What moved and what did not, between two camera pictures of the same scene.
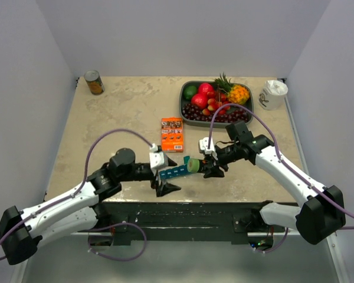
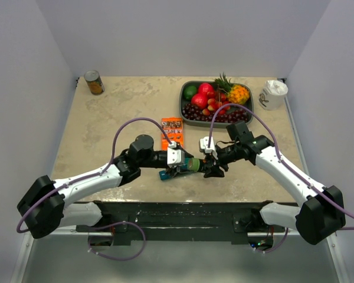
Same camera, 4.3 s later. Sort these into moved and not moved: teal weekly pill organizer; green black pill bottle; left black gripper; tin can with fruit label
Moved: left black gripper
Not moved: green black pill bottle; teal weekly pill organizer; tin can with fruit label
